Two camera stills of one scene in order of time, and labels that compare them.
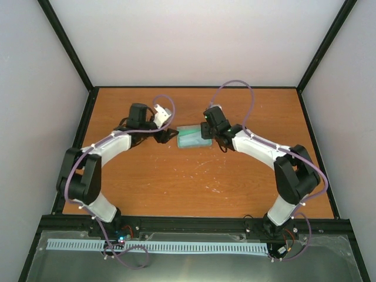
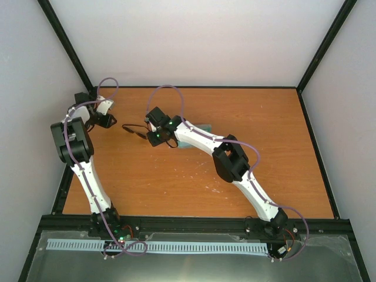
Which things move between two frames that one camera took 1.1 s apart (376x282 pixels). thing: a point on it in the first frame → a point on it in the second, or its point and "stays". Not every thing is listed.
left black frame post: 65,42 stays
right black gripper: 204,133 → 153,141
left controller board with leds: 123,235 stays
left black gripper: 163,137 → 107,123
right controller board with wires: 285,247 stays
